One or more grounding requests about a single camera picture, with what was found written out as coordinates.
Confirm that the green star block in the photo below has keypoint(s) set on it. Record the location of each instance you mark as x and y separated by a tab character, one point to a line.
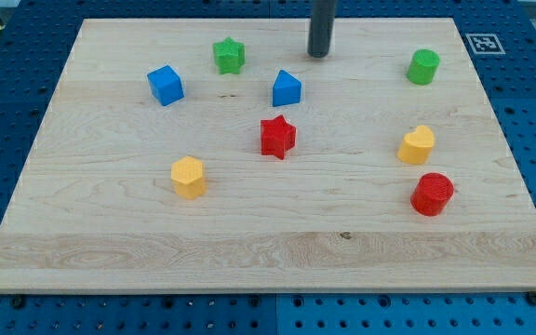
229	56

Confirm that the red star block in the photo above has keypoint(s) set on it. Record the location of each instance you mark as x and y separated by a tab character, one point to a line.
277	137

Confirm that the blue cube block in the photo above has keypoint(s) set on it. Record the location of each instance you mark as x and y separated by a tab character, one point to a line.
165	85

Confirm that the green cylinder block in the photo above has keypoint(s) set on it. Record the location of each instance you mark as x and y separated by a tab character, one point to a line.
423	66

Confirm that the blue triangular prism block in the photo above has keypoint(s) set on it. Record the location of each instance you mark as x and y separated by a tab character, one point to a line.
287	89

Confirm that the white fiducial marker tag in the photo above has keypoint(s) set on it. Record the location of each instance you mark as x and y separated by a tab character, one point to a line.
485	43

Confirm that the red cylinder block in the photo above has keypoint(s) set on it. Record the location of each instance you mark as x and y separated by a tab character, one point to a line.
431	194

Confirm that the light wooden board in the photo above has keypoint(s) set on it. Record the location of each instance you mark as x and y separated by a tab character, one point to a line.
95	210

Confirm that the yellow hexagon block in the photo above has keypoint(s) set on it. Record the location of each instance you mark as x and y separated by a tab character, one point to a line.
188	177

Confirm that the yellow heart block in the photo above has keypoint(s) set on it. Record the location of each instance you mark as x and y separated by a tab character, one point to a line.
417	145

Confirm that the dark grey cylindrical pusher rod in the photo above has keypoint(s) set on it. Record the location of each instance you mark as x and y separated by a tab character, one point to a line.
321	26

